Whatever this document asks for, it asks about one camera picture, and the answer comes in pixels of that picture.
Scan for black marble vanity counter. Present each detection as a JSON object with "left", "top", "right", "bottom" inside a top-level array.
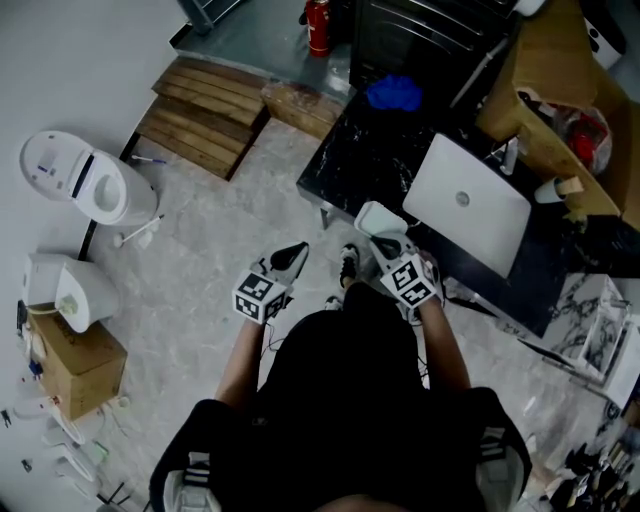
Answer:
[{"left": 296, "top": 89, "right": 640, "bottom": 339}]

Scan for white toilet with open lid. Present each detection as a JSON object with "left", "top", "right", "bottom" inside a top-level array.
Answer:
[{"left": 19, "top": 130, "right": 160, "bottom": 227}]

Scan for person's right sneaker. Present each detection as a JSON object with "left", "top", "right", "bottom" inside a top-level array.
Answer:
[{"left": 339, "top": 243, "right": 362, "bottom": 290}]

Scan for white toilet with closed lid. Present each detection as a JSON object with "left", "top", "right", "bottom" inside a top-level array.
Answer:
[{"left": 22, "top": 252, "right": 122, "bottom": 334}]

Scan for red fire extinguisher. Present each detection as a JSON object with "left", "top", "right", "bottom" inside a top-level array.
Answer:
[{"left": 303, "top": 0, "right": 333, "bottom": 58}]

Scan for red plastic item in bag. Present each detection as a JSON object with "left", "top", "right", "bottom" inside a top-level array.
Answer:
[{"left": 566, "top": 106, "right": 614, "bottom": 174}]

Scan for white paper cup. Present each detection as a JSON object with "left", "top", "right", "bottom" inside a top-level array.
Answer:
[{"left": 533, "top": 178, "right": 567, "bottom": 205}]

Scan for blue cloth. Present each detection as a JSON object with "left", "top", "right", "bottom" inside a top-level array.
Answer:
[{"left": 366, "top": 74, "right": 424, "bottom": 113}]

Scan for person's black shirt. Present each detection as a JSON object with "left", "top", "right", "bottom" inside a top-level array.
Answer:
[{"left": 149, "top": 282, "right": 534, "bottom": 512}]

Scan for rough wooden block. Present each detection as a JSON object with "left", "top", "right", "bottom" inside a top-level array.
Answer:
[{"left": 260, "top": 82, "right": 346, "bottom": 142}]

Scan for small white rectangular tray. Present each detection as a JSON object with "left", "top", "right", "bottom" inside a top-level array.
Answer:
[{"left": 353, "top": 200, "right": 409, "bottom": 239}]

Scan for marble sample rack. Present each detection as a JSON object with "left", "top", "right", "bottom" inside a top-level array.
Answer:
[{"left": 543, "top": 272, "right": 640, "bottom": 412}]

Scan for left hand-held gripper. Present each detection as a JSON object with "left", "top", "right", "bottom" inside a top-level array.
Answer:
[{"left": 232, "top": 241, "right": 310, "bottom": 326}]

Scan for grey metal rack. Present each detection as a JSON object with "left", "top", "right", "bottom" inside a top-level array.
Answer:
[{"left": 176, "top": 0, "right": 252, "bottom": 35}]

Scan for black ribbed metal cabinet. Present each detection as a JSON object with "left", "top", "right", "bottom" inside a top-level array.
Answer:
[{"left": 348, "top": 0, "right": 519, "bottom": 107}]

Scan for chrome faucet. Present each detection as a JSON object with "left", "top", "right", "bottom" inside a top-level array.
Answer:
[{"left": 498, "top": 136, "right": 522, "bottom": 176}]

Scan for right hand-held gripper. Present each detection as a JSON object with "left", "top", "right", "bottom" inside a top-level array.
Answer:
[{"left": 369, "top": 232, "right": 445, "bottom": 325}]

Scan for grey metal pipe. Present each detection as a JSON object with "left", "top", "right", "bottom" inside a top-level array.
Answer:
[{"left": 448, "top": 37, "right": 509, "bottom": 110}]

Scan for large open cardboard box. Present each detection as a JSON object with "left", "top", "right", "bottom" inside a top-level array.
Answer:
[{"left": 474, "top": 0, "right": 640, "bottom": 232}]

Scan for person's right forearm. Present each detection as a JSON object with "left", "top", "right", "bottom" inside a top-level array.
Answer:
[{"left": 417, "top": 299, "right": 474, "bottom": 396}]

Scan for white rectangular sink basin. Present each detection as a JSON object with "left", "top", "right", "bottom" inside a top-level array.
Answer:
[{"left": 402, "top": 133, "right": 532, "bottom": 280}]

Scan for person's left forearm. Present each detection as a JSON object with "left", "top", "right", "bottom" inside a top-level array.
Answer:
[{"left": 214, "top": 319, "right": 265, "bottom": 406}]

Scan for person's right hand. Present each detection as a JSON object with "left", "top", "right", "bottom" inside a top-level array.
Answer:
[{"left": 420, "top": 249, "right": 443, "bottom": 289}]

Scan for wooden slat pallet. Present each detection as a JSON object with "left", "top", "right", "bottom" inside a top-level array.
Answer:
[{"left": 135, "top": 57, "right": 271, "bottom": 182}]

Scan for white plastic appliance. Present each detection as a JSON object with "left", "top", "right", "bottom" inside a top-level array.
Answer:
[{"left": 581, "top": 0, "right": 629, "bottom": 72}]

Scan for closed brown cardboard box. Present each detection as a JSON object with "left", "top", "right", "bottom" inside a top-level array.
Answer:
[{"left": 27, "top": 304, "right": 129, "bottom": 422}]

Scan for white toilet brush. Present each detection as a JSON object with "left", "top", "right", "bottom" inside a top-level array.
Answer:
[{"left": 112, "top": 213, "right": 167, "bottom": 249}]

